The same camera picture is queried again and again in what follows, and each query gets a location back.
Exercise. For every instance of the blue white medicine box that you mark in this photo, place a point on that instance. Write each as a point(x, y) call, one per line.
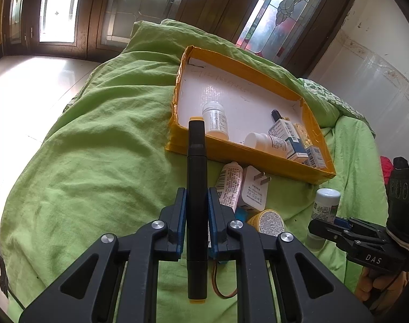
point(284, 129)

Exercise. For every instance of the yellow cardboard tray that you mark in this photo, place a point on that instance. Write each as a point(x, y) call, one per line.
point(248, 98)

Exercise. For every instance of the green patterned pillow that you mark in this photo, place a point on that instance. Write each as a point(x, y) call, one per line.
point(326, 95)

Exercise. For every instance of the white power adapter plug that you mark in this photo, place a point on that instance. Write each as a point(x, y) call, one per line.
point(254, 190)

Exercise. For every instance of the white bottle green label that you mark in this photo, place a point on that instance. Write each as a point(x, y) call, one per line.
point(325, 208)

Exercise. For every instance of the blue battery pack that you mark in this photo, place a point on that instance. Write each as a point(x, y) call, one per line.
point(240, 215)

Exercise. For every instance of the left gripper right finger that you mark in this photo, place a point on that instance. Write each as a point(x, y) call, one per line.
point(278, 278)

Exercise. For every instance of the green bed sheet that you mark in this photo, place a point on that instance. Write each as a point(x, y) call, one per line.
point(103, 166)

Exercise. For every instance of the yellow round jar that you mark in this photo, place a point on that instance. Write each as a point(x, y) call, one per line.
point(268, 222)

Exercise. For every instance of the green white medicine box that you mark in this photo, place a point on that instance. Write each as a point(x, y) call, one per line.
point(315, 158)

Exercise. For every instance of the white bottle red label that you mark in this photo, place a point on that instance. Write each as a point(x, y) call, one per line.
point(266, 143)

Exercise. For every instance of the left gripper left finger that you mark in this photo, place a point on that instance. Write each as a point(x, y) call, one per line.
point(116, 278)

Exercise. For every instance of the wooden glass door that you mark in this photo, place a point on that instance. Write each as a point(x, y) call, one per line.
point(291, 33)

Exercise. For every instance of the black marker pen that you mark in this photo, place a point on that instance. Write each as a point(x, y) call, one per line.
point(197, 213)

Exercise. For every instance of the pink white cream tube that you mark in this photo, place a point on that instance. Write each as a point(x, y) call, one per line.
point(228, 185)

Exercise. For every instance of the small white pill bottle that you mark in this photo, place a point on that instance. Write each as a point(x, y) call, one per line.
point(215, 120)

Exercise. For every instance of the right hand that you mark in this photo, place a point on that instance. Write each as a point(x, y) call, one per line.
point(390, 288)

